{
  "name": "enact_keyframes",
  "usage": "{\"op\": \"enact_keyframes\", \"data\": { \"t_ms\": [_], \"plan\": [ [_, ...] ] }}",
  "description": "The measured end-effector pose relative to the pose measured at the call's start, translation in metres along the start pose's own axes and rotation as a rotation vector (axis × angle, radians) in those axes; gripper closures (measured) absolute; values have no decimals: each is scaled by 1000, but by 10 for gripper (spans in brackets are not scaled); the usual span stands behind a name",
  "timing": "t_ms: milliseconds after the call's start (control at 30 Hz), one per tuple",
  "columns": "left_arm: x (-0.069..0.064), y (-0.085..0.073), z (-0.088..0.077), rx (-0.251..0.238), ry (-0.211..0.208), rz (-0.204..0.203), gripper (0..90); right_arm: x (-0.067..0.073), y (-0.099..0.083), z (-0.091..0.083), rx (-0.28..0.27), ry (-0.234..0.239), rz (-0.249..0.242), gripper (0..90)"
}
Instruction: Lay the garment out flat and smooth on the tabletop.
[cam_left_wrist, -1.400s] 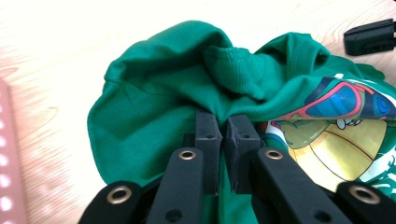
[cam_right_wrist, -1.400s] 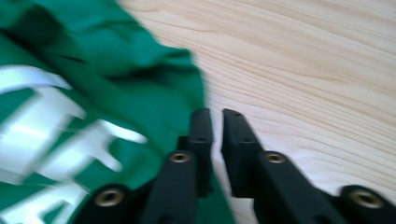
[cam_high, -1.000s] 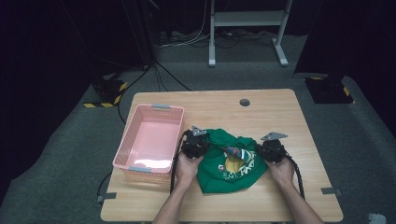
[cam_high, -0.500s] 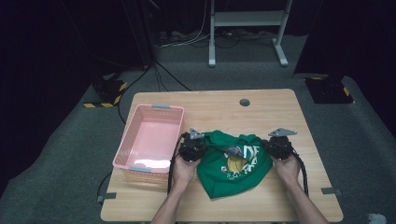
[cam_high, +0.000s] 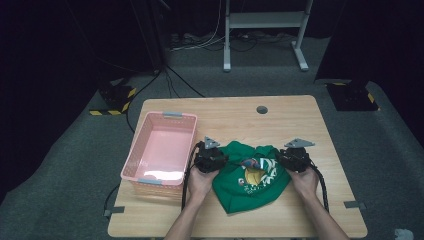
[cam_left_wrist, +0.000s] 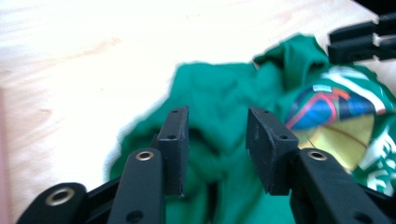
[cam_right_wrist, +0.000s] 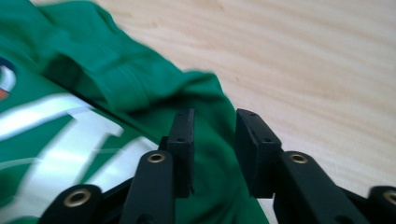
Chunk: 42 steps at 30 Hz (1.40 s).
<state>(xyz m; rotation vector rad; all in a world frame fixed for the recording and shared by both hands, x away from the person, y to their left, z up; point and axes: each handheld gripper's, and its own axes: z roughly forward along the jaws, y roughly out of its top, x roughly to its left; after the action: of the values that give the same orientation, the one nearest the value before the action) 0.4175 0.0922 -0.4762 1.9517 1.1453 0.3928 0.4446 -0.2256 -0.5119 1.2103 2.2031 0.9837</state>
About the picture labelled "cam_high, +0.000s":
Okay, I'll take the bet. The pink plastic basket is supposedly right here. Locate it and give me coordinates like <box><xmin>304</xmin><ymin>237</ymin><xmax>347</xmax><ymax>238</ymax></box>
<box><xmin>120</xmin><ymin>111</ymin><xmax>199</xmax><ymax>202</ymax></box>

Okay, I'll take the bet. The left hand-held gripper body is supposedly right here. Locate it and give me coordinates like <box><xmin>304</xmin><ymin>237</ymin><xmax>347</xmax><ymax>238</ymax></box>
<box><xmin>194</xmin><ymin>135</ymin><xmax>228</xmax><ymax>174</ymax></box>

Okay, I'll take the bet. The green printed t-shirt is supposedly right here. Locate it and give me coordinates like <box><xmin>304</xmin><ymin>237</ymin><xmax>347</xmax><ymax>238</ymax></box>
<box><xmin>212</xmin><ymin>140</ymin><xmax>292</xmax><ymax>215</ymax></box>

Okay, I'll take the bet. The person's right hand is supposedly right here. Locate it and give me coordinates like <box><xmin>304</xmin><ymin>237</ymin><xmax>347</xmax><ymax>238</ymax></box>
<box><xmin>288</xmin><ymin>166</ymin><xmax>320</xmax><ymax>201</ymax></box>

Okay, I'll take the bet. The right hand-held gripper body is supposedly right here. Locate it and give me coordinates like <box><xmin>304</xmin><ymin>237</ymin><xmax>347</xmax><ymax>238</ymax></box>
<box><xmin>283</xmin><ymin>138</ymin><xmax>316</xmax><ymax>173</ymax></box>

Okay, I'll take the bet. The black stand base striped tape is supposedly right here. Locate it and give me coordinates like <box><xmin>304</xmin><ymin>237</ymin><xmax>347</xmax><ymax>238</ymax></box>
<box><xmin>324</xmin><ymin>79</ymin><xmax>381</xmax><ymax>112</ymax></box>
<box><xmin>89</xmin><ymin>78</ymin><xmax>138</xmax><ymax>117</ymax></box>

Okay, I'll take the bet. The white crumpled object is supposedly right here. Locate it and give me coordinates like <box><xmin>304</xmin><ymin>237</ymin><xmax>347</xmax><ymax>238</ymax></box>
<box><xmin>394</xmin><ymin>228</ymin><xmax>415</xmax><ymax>240</ymax></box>

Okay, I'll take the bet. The white metal desk frame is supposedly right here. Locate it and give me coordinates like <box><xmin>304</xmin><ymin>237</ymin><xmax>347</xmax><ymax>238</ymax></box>
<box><xmin>223</xmin><ymin>0</ymin><xmax>314</xmax><ymax>73</ymax></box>

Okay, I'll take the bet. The white floor cables bundle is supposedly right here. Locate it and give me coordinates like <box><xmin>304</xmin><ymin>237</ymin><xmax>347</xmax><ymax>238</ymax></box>
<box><xmin>169</xmin><ymin>0</ymin><xmax>228</xmax><ymax>53</ymax></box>

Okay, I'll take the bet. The black stand pole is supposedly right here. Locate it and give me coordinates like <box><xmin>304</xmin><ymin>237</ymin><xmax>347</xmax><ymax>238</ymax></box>
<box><xmin>143</xmin><ymin>0</ymin><xmax>169</xmax><ymax>76</ymax></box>

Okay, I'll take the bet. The black floor cable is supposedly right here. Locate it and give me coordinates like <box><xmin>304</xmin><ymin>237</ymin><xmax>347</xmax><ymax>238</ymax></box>
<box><xmin>103</xmin><ymin>184</ymin><xmax>121</xmax><ymax>214</ymax></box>
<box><xmin>165</xmin><ymin>65</ymin><xmax>206</xmax><ymax>99</ymax></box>
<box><xmin>125</xmin><ymin>69</ymin><xmax>164</xmax><ymax>133</ymax></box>

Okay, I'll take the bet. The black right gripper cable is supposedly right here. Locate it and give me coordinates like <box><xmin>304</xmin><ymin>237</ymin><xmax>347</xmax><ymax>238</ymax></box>
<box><xmin>309</xmin><ymin>164</ymin><xmax>331</xmax><ymax>213</ymax></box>

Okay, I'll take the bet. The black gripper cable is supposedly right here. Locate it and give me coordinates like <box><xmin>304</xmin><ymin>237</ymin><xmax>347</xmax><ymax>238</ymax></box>
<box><xmin>309</xmin><ymin>164</ymin><xmax>331</xmax><ymax>213</ymax></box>
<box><xmin>181</xmin><ymin>141</ymin><xmax>204</xmax><ymax>212</ymax></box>

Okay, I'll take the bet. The black floor cables bundle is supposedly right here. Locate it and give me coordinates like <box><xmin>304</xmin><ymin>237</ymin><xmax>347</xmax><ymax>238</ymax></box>
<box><xmin>229</xmin><ymin>31</ymin><xmax>296</xmax><ymax>53</ymax></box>

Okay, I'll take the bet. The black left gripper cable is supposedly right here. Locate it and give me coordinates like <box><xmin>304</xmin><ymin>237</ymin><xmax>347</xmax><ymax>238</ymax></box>
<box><xmin>181</xmin><ymin>141</ymin><xmax>204</xmax><ymax>212</ymax></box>

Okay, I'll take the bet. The person's left hand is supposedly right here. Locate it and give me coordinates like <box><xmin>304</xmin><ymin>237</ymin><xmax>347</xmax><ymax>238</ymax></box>
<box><xmin>188</xmin><ymin>167</ymin><xmax>219</xmax><ymax>200</ymax></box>

